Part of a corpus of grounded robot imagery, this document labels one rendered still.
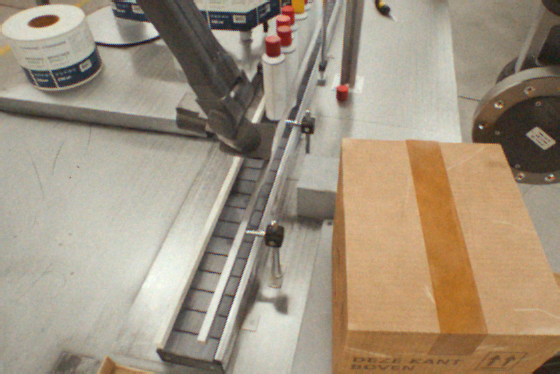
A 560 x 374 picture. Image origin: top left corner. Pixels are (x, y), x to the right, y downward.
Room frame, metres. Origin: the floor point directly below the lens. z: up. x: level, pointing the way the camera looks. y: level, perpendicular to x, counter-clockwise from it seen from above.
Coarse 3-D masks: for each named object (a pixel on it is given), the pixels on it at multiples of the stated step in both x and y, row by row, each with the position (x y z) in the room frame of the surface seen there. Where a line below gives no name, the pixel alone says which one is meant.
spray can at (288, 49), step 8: (280, 32) 0.88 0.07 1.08; (288, 32) 0.88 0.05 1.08; (288, 40) 0.88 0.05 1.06; (288, 48) 0.87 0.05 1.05; (288, 56) 0.87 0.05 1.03; (288, 64) 0.87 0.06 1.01; (288, 72) 0.87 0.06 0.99; (288, 80) 0.87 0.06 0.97; (288, 88) 0.87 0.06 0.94; (288, 96) 0.87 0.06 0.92; (296, 96) 0.89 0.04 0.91; (296, 104) 0.89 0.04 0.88
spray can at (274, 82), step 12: (276, 36) 0.85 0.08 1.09; (276, 48) 0.83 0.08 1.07; (264, 60) 0.83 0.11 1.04; (276, 60) 0.82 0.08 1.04; (264, 72) 0.83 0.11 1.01; (276, 72) 0.82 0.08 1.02; (264, 84) 0.83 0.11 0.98; (276, 84) 0.82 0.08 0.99; (276, 96) 0.82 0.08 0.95; (276, 108) 0.82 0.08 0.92; (276, 120) 0.82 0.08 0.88
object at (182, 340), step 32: (320, 32) 1.28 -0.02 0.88; (288, 128) 0.79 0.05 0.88; (256, 160) 0.68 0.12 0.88; (224, 224) 0.50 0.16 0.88; (256, 224) 0.50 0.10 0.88; (224, 256) 0.42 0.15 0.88; (192, 288) 0.36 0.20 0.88; (192, 320) 0.30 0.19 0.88; (224, 320) 0.30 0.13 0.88; (192, 352) 0.24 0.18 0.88
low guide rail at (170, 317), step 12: (264, 96) 0.87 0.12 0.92; (264, 108) 0.84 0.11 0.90; (252, 120) 0.78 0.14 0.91; (228, 180) 0.58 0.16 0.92; (228, 192) 0.56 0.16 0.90; (216, 204) 0.52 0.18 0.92; (216, 216) 0.49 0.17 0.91; (204, 228) 0.46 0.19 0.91; (204, 240) 0.43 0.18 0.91; (192, 264) 0.38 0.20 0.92; (192, 276) 0.37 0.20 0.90; (180, 288) 0.34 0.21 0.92; (180, 300) 0.32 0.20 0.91; (168, 312) 0.29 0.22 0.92; (168, 324) 0.27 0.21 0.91; (156, 336) 0.25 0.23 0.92
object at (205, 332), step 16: (320, 16) 1.22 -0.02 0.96; (304, 64) 0.95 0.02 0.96; (288, 112) 0.75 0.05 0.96; (272, 160) 0.60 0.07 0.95; (256, 192) 0.51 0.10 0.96; (240, 224) 0.44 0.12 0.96; (240, 240) 0.40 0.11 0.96; (224, 272) 0.34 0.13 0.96; (224, 288) 0.31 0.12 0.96; (208, 320) 0.26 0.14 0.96; (208, 336) 0.24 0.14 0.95
